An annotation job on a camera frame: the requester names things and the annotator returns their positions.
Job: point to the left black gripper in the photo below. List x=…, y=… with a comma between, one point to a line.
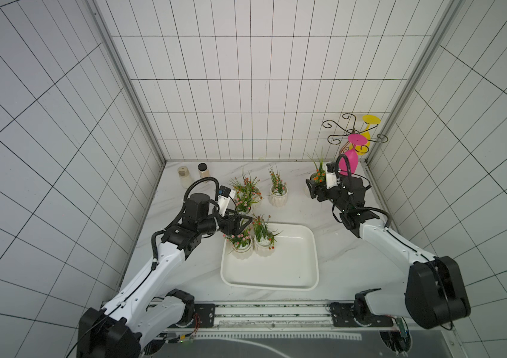
x=235, y=229

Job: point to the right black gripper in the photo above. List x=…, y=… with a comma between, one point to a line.
x=323, y=190

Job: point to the pink flower white pot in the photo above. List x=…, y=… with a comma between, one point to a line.
x=241, y=244

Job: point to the red flower white pot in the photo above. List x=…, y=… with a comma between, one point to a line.
x=264, y=238

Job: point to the white rectangular storage tray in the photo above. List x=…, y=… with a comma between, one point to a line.
x=291, y=265

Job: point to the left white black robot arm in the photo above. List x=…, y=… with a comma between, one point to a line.
x=105, y=332

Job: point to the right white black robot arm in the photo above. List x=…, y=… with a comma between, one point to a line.
x=431, y=290

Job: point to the yellow wine glass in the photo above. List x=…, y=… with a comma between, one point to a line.
x=371, y=122

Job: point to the black metal glass rack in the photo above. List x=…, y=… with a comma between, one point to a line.
x=346, y=125

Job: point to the black lid spice jar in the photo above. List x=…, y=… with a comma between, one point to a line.
x=203, y=170

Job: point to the pink wine glass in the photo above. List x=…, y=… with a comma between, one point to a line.
x=354, y=140

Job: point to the white spice jar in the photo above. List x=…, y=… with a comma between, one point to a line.
x=185, y=176

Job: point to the aluminium mounting rail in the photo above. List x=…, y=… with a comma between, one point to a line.
x=275, y=315

